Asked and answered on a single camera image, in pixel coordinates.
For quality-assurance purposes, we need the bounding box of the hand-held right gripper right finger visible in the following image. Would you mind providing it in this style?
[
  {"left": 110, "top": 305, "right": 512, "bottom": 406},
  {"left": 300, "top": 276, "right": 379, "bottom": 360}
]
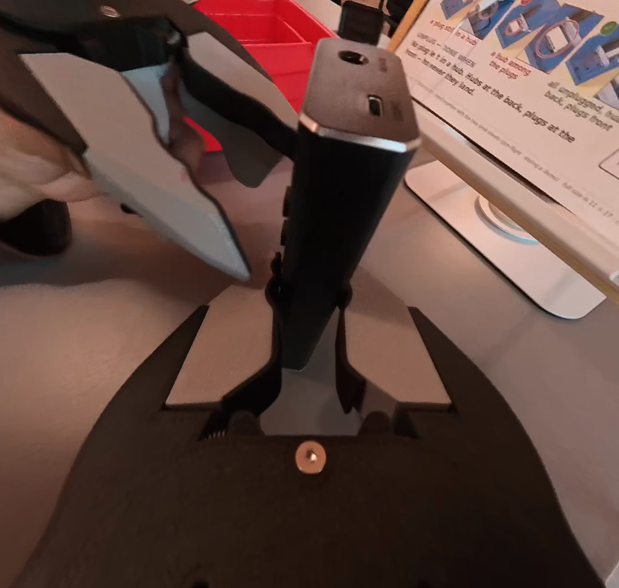
[{"left": 335, "top": 268, "right": 455, "bottom": 413}]

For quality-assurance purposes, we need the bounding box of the red plastic bin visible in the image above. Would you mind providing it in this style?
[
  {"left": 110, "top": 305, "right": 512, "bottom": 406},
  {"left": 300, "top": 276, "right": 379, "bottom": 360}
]
[{"left": 160, "top": 0, "right": 339, "bottom": 153}]

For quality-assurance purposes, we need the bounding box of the black usb hub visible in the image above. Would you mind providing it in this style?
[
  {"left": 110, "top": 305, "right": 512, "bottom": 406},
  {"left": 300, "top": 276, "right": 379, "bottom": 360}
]
[{"left": 280, "top": 37, "right": 420, "bottom": 371}]

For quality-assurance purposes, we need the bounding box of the printed instruction sheet board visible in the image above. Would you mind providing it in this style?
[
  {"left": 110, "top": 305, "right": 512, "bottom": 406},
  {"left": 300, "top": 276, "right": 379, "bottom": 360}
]
[{"left": 387, "top": 0, "right": 619, "bottom": 231}]

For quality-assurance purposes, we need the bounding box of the person's left hand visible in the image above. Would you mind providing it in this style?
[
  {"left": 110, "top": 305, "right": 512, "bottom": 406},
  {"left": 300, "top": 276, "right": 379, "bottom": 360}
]
[{"left": 0, "top": 109, "right": 100, "bottom": 221}]

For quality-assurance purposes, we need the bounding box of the black rectangular device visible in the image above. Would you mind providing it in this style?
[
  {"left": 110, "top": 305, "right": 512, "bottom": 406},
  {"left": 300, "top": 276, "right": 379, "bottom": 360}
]
[{"left": 338, "top": 0, "right": 388, "bottom": 46}]

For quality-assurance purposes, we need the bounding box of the white metal stand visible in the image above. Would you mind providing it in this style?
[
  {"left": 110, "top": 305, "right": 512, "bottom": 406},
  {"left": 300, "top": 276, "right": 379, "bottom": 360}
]
[{"left": 404, "top": 100, "right": 619, "bottom": 320}]

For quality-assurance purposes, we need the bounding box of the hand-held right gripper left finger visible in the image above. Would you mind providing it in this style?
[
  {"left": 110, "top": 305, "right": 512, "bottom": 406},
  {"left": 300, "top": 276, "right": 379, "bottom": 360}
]
[{"left": 164, "top": 253, "right": 286, "bottom": 419}]

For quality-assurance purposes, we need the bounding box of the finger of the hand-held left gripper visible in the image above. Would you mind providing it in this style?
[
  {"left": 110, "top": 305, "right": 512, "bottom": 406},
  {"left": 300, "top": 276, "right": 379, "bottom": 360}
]
[
  {"left": 19, "top": 53, "right": 252, "bottom": 282},
  {"left": 181, "top": 32, "right": 299, "bottom": 188}
]

